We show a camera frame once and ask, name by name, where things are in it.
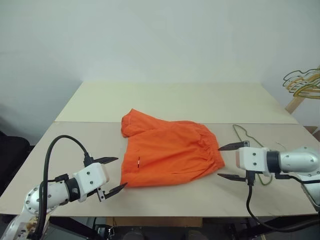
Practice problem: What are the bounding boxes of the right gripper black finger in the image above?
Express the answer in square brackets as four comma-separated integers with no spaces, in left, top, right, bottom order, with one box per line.
[217,141,241,152]
[216,173,238,181]

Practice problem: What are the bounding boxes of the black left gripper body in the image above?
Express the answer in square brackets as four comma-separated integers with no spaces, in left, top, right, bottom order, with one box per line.
[86,188,107,203]

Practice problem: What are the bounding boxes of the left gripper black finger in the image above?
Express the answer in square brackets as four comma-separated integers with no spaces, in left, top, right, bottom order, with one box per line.
[91,156,119,166]
[104,182,129,201]

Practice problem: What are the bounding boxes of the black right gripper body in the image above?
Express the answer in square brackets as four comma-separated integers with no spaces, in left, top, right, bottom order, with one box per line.
[234,140,251,182]

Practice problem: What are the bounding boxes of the dark green wire hanger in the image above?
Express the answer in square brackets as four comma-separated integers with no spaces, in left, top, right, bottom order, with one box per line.
[232,124,284,187]

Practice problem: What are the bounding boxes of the orange shorts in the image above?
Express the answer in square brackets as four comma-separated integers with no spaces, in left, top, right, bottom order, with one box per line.
[120,108,226,188]

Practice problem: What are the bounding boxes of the dark rounded shape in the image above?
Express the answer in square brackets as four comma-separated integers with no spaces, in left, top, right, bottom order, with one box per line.
[123,231,146,240]

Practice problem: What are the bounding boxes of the brown wooden board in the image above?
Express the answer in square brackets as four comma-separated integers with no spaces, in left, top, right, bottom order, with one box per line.
[106,217,203,228]

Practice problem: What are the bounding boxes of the brown cardboard box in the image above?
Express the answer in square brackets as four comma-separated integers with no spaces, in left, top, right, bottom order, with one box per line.
[308,125,320,141]

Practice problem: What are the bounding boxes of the black bag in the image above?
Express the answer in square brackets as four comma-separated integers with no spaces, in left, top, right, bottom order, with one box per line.
[0,130,31,199]

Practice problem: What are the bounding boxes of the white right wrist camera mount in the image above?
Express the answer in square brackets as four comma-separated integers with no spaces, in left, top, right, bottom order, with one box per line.
[234,146,271,175]

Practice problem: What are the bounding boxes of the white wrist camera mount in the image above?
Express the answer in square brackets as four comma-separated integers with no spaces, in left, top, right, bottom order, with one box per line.
[73,162,110,203]
[234,146,271,175]

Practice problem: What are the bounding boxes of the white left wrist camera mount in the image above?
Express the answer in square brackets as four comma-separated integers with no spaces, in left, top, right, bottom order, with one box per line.
[73,162,110,203]

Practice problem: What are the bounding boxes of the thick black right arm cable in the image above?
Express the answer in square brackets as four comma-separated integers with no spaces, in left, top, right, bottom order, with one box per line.
[245,171,320,231]

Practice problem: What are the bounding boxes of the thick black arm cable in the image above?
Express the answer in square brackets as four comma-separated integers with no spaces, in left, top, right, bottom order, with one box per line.
[245,171,320,231]
[32,134,94,240]

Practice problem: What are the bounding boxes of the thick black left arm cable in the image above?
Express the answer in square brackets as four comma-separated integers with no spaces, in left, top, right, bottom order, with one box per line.
[32,134,94,240]

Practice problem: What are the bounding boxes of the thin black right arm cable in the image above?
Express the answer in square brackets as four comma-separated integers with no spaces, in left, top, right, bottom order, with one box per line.
[274,173,320,186]

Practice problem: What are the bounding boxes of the wooden rack post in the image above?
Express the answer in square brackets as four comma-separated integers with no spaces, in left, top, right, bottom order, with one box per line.
[285,95,309,115]

